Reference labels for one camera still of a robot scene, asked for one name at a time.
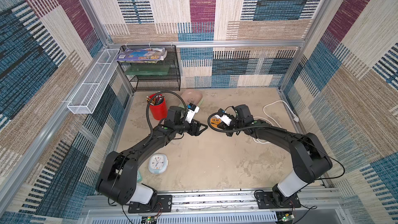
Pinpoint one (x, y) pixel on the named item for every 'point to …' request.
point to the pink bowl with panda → (190, 96)
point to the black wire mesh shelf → (162, 75)
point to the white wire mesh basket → (83, 101)
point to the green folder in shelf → (148, 70)
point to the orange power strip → (214, 122)
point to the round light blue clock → (158, 163)
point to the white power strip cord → (295, 117)
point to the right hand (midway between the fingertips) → (221, 126)
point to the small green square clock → (139, 178)
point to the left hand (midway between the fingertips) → (203, 124)
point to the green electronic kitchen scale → (200, 104)
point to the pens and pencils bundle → (157, 100)
